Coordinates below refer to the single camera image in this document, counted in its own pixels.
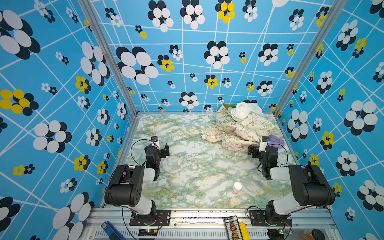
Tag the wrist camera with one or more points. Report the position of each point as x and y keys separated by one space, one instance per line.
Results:
x=264 y=143
x=155 y=142

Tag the purple cloth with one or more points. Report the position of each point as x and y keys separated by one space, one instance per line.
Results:
x=276 y=142

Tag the brown jar black lid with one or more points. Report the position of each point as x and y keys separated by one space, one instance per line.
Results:
x=313 y=234

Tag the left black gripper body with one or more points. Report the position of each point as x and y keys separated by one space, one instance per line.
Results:
x=163 y=155

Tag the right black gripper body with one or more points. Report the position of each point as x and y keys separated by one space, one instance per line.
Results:
x=256 y=153

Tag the small white pill bottle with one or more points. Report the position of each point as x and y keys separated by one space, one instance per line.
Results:
x=236 y=188

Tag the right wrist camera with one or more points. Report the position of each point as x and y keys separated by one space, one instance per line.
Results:
x=264 y=143

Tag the aluminium front rail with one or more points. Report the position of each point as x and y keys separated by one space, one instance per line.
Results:
x=208 y=224

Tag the left circuit board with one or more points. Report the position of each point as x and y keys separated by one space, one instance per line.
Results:
x=148 y=233

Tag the blue tool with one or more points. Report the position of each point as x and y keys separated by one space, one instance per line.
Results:
x=111 y=231

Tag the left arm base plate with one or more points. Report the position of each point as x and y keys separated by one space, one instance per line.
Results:
x=158 y=218

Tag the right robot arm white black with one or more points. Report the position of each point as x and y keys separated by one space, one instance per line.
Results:
x=309 y=185

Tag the white cloth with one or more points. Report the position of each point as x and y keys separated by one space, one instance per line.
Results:
x=242 y=110

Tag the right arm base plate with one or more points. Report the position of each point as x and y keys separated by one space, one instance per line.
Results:
x=259 y=218

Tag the right aluminium corner post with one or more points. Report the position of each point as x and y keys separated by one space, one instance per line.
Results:
x=323 y=31

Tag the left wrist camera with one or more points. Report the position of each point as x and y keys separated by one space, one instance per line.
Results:
x=155 y=142

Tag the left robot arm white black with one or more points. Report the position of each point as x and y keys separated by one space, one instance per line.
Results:
x=126 y=183

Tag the circuit board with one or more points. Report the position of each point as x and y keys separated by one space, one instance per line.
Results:
x=148 y=233
x=276 y=235

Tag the left aluminium corner post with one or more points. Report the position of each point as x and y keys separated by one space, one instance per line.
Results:
x=107 y=52

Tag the right circuit board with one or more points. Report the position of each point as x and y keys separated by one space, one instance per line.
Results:
x=276 y=235

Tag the olive green cloth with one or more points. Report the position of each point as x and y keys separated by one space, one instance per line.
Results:
x=227 y=106

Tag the cream green printed cloth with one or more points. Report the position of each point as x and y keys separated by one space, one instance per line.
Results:
x=237 y=136

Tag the aluminium corner post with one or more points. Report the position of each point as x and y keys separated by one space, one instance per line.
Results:
x=107 y=52
x=323 y=31

